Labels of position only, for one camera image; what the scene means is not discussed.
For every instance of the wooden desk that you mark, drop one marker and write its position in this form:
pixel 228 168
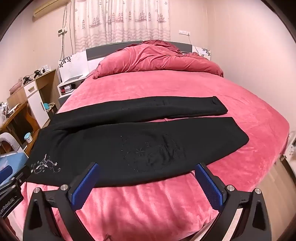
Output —
pixel 13 120

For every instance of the white wall socket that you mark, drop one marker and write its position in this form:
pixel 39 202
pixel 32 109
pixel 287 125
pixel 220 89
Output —
pixel 184 32

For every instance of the pink bag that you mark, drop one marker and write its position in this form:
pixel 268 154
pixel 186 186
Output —
pixel 16 85

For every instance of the black device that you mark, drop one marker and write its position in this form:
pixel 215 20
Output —
pixel 37 73

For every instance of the teal object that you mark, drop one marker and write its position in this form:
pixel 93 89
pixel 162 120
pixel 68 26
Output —
pixel 47 106

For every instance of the pink duvet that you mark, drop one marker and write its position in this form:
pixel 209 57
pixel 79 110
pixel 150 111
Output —
pixel 150 60

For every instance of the white and teal cup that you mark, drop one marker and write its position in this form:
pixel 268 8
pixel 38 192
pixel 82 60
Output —
pixel 28 138

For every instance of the white furniture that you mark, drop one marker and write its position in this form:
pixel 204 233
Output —
pixel 291 150

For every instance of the grey and white headboard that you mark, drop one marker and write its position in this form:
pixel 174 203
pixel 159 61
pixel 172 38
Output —
pixel 92 52

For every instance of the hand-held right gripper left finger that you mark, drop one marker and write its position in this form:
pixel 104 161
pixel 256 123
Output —
pixel 84 185

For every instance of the wooden cabinet with white door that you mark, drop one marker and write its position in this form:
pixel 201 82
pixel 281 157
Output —
pixel 34 102

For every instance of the white chair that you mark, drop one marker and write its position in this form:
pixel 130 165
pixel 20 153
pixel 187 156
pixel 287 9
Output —
pixel 9 139

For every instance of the white nightstand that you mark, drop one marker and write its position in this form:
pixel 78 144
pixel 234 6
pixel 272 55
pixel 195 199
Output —
pixel 67 89

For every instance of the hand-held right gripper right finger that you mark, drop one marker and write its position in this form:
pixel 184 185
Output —
pixel 209 185

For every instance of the bed with pink sheet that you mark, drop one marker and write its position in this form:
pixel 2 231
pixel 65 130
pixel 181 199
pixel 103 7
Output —
pixel 231 92

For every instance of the wall air conditioner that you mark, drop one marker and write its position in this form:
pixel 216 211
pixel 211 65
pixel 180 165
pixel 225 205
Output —
pixel 44 9

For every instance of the black embroidered pants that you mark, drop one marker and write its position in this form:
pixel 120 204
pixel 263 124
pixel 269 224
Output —
pixel 115 143

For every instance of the light blue box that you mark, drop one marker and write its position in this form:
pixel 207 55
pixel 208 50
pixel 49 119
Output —
pixel 13 160

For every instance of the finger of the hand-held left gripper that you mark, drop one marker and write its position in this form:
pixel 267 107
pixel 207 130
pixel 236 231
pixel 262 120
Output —
pixel 4 173

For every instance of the white printed curtain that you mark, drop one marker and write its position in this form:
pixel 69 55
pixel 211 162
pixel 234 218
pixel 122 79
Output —
pixel 120 20

